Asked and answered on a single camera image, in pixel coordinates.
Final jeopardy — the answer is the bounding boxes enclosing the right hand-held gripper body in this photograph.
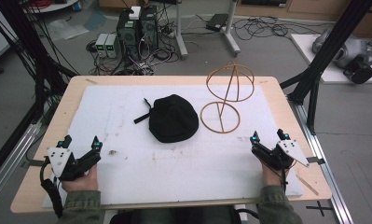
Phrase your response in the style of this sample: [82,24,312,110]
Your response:
[251,139,310,172]

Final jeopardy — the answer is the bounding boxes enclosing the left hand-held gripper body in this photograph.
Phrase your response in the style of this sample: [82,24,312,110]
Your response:
[47,146,103,182]

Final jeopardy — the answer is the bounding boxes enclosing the wooden wire hat stand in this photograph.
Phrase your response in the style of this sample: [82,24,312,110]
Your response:
[200,60,256,134]

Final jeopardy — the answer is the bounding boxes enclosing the black knit hat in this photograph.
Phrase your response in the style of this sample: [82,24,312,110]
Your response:
[133,93,200,145]

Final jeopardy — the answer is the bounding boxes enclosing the person's left hand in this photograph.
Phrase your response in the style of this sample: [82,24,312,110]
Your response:
[61,163,100,193]

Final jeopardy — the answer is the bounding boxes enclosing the person's right hand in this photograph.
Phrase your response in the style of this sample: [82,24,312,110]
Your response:
[260,161,290,189]

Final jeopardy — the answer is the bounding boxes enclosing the thin wooden stick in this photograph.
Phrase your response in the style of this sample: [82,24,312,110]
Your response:
[296,174,320,197]

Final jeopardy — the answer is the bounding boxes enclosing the light wooden table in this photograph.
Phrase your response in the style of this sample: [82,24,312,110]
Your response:
[9,75,334,215]

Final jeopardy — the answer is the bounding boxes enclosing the white floor board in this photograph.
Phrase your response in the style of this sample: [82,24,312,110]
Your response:
[290,33,372,85]

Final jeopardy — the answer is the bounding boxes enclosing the white foam mat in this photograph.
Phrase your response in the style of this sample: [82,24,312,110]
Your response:
[41,84,305,209]

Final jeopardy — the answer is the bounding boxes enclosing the grey power supply unit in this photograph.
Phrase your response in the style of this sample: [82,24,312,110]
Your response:
[104,33,120,59]
[94,33,109,59]

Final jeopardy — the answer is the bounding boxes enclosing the black headset device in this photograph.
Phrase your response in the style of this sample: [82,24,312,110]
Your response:
[342,55,372,85]

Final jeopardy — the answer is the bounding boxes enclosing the grey headset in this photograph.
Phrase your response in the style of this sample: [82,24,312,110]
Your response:
[311,28,372,70]

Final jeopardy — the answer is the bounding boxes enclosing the grey metal stand leg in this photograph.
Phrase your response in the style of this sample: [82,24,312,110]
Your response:
[173,0,190,61]
[221,0,241,58]

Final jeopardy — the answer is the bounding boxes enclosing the clear plastic sheet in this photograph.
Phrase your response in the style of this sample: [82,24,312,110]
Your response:
[46,18,90,42]

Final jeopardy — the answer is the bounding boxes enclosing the black computer tower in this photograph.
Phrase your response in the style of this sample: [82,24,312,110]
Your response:
[139,5,159,51]
[116,10,143,61]

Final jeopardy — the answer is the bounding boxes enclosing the flat black box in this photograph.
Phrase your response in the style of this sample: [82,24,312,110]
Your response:
[205,13,229,33]

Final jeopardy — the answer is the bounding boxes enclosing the round white table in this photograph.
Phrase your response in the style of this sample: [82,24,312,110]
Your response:
[22,0,79,14]

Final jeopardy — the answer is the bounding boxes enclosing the white box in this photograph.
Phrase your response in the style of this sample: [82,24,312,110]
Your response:
[128,6,143,21]

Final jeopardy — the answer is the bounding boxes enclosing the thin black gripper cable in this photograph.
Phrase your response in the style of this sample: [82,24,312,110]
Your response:
[279,167,290,194]

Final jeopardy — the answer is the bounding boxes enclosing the thick black gripper cable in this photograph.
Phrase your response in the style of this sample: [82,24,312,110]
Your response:
[39,156,65,219]

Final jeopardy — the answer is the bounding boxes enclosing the aluminium rail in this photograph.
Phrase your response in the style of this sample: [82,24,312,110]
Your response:
[0,121,42,207]
[288,98,355,224]

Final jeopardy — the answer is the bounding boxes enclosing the tangle of computer cables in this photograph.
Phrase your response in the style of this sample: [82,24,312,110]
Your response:
[86,27,182,77]

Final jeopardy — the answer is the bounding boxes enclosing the black metal frame strut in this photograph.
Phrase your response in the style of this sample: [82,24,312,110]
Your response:
[279,0,372,136]

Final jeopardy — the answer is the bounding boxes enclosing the black metal frame with cables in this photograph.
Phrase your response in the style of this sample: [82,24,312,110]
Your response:
[0,0,79,125]

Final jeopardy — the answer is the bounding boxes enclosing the black floor cables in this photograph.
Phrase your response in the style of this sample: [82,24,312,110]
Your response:
[232,14,329,42]

